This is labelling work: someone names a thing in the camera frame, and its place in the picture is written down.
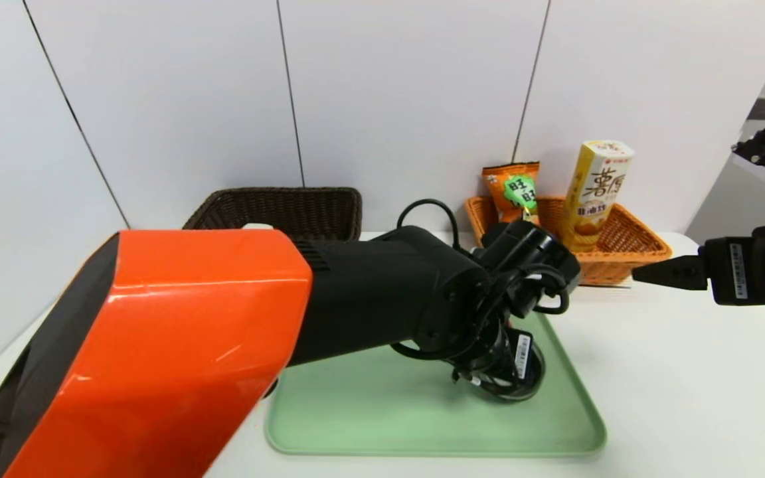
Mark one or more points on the light green plastic tray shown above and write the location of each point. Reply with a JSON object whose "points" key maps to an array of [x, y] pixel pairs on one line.
{"points": [[389, 418]]}

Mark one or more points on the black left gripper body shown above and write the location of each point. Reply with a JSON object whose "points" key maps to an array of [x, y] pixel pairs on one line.
{"points": [[524, 347]]}

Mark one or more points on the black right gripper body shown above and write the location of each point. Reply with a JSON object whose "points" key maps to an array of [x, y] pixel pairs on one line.
{"points": [[734, 271]]}

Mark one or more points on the orange snack bag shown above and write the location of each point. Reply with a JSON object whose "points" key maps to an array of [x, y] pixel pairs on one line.
{"points": [[512, 189]]}

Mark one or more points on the dark wall socket plate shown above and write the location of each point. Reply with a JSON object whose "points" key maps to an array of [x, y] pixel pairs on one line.
{"points": [[762, 109]]}

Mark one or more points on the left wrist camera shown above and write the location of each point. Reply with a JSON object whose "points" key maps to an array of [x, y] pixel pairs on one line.
{"points": [[528, 255]]}

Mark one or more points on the yellow potato chip box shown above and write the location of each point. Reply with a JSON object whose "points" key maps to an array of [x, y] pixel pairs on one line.
{"points": [[598, 192]]}

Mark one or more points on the clear glass jar black insert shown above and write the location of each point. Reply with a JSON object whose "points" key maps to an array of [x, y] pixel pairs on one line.
{"points": [[522, 393]]}

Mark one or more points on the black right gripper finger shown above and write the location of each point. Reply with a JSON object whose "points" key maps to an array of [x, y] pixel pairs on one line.
{"points": [[671, 273]]}

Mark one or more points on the dark brown wicker basket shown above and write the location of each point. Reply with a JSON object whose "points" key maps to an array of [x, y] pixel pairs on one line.
{"points": [[289, 206]]}

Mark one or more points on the orange wicker basket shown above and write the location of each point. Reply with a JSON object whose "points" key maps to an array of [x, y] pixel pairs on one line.
{"points": [[615, 255]]}

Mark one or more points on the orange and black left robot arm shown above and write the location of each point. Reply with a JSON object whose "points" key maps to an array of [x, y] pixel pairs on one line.
{"points": [[190, 345]]}

